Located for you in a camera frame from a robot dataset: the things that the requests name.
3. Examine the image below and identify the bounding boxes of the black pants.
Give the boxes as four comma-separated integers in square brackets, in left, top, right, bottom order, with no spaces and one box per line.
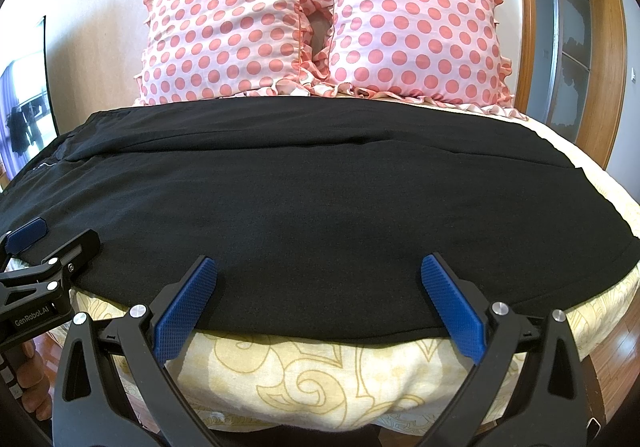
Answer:
[1,97,639,344]

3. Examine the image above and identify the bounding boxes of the person's left hand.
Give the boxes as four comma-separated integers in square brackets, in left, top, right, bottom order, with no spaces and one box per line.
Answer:
[16,340,52,421]

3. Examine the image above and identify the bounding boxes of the cream patterned bed cover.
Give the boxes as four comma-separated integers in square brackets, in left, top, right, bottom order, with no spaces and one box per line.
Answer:
[72,107,639,435]

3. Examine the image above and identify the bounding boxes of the black flat television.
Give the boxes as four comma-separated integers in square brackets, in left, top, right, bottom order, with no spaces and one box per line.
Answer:
[1,17,58,180]

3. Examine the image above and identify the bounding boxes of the left pink polka-dot pillow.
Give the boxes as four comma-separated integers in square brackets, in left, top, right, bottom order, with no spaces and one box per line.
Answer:
[137,0,317,106]

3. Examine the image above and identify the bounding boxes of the pink polka-dot pillow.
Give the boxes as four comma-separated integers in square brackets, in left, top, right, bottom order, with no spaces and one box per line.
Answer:
[310,0,515,117]
[137,0,317,106]

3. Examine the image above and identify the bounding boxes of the right pink polka-dot pillow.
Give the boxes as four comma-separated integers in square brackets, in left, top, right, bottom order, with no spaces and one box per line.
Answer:
[310,0,515,117]

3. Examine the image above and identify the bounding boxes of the wooden door frame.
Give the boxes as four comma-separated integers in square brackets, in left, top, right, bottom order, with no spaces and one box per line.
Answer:
[510,0,627,168]

